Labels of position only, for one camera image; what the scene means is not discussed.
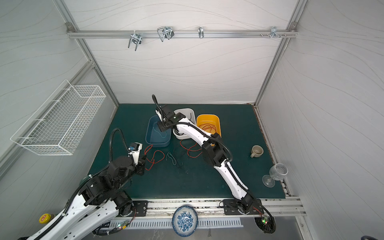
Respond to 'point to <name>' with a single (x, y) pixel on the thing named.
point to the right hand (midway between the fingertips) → (163, 120)
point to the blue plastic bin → (154, 136)
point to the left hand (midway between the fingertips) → (148, 153)
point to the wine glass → (268, 181)
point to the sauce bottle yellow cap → (44, 218)
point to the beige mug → (256, 151)
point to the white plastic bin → (189, 113)
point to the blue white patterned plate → (185, 220)
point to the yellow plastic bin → (209, 123)
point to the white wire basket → (57, 126)
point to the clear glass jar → (277, 172)
